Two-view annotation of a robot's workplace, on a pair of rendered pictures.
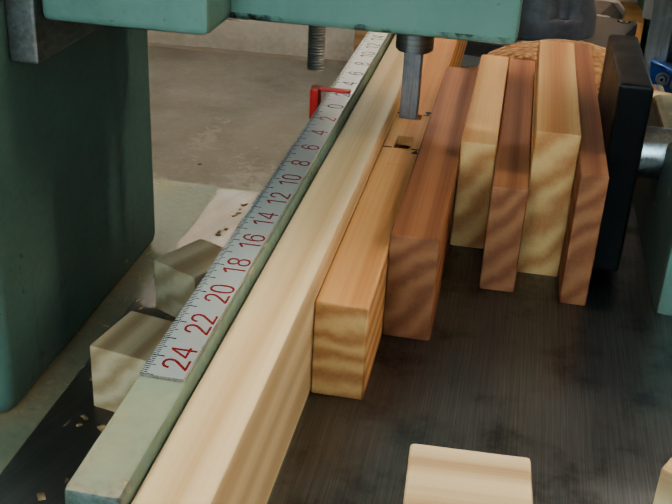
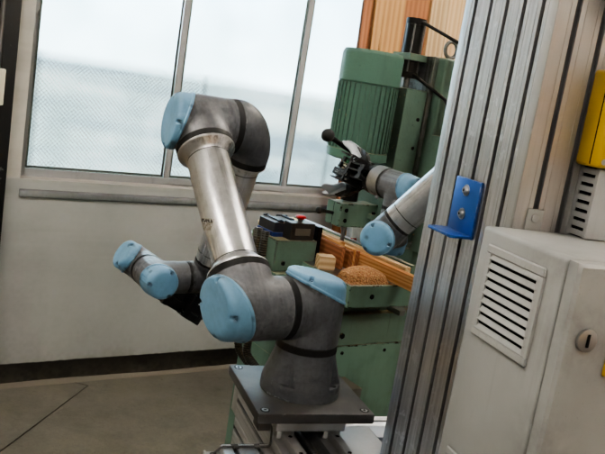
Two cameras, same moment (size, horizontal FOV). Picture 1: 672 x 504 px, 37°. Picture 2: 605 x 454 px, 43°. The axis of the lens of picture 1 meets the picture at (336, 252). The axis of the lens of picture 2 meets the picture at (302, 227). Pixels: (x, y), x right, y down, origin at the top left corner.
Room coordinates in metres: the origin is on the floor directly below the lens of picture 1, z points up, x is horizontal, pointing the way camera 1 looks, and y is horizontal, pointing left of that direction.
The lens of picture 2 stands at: (2.01, -1.68, 1.38)
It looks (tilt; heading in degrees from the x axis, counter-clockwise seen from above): 10 degrees down; 136
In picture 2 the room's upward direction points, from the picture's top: 9 degrees clockwise
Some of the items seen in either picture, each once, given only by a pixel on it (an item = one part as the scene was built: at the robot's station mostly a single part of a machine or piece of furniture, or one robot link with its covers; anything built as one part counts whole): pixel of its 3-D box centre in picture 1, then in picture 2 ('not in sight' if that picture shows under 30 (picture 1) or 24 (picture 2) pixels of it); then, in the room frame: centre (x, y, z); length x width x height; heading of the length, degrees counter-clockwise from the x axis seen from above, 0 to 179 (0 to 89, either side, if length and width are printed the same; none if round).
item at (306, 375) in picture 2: not in sight; (302, 363); (1.05, -0.68, 0.87); 0.15 x 0.15 x 0.10
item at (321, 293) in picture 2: not in sight; (310, 304); (1.05, -0.69, 0.98); 0.13 x 0.12 x 0.14; 79
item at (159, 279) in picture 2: not in sight; (162, 276); (0.59, -0.71, 0.90); 0.11 x 0.11 x 0.08; 79
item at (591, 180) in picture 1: (577, 153); (320, 248); (0.50, -0.12, 0.93); 0.22 x 0.01 x 0.06; 170
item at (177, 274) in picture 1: (198, 281); not in sight; (0.54, 0.08, 0.82); 0.04 x 0.03 x 0.03; 144
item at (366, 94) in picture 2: not in sight; (365, 105); (0.49, -0.03, 1.35); 0.18 x 0.18 x 0.31
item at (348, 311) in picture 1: (421, 119); (356, 258); (0.57, -0.05, 0.92); 0.54 x 0.02 x 0.04; 170
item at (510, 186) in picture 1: (511, 157); (329, 249); (0.50, -0.09, 0.93); 0.21 x 0.02 x 0.05; 170
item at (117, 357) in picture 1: (139, 365); not in sight; (0.44, 0.10, 0.82); 0.04 x 0.03 x 0.04; 160
